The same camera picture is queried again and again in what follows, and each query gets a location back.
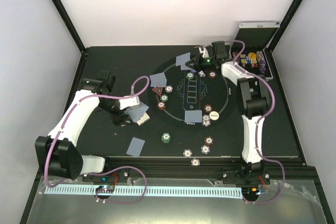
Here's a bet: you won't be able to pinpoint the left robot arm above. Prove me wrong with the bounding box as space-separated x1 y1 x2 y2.
35 71 140 182

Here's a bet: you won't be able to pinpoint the round black poker mat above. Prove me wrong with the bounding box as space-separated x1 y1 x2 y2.
148 59 236 132

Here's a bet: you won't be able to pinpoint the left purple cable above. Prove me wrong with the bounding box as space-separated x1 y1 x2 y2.
44 76 151 205

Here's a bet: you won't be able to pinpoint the green poker chip stack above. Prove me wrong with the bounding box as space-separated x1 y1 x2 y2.
161 132 171 144

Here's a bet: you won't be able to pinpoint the red triangular marker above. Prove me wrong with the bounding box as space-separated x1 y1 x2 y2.
152 87 165 97

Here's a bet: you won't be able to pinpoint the white playing card box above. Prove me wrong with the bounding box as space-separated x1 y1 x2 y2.
137 113 150 126

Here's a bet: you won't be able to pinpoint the aluminium poker case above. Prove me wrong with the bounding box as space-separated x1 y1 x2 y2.
230 21 280 80

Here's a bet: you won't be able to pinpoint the white dealer button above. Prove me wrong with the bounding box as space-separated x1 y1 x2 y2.
209 111 219 121

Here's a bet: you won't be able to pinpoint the blue chip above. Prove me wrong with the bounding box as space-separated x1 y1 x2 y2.
191 158 200 166
201 145 211 154
183 149 192 158

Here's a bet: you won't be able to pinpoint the blue playing card deck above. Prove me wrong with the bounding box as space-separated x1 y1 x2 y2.
125 102 149 123

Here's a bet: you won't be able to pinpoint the stray card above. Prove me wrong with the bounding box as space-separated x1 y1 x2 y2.
126 137 145 157

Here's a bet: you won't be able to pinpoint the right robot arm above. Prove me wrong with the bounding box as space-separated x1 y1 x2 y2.
185 40 275 184

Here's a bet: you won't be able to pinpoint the white slotted cable duct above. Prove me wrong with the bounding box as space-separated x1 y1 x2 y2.
44 184 243 199

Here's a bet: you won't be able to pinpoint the yellow button in case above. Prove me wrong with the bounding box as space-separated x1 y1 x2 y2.
248 52 257 61

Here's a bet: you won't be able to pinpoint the green poker chips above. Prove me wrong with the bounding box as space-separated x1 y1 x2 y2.
160 94 168 102
186 72 194 80

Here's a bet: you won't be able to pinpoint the cards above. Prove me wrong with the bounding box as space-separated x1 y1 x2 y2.
184 110 203 123

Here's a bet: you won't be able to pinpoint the purple chips row in case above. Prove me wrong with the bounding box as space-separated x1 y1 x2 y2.
256 51 267 74

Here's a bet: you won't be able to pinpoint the brown poker chip stack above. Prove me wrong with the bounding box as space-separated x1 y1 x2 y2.
204 136 214 145

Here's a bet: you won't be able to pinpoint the blue chip on rail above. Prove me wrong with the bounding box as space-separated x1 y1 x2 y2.
191 158 200 166

